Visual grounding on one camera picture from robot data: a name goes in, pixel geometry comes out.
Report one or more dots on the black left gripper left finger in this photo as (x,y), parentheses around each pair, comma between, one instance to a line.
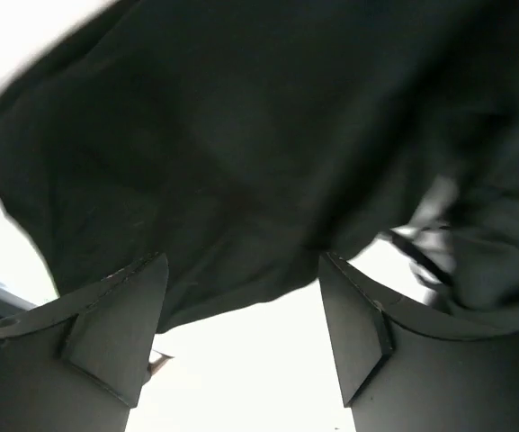
(79,363)

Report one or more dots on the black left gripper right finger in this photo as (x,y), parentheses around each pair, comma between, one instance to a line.
(406,366)

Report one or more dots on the black trousers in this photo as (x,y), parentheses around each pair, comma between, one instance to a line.
(244,139)

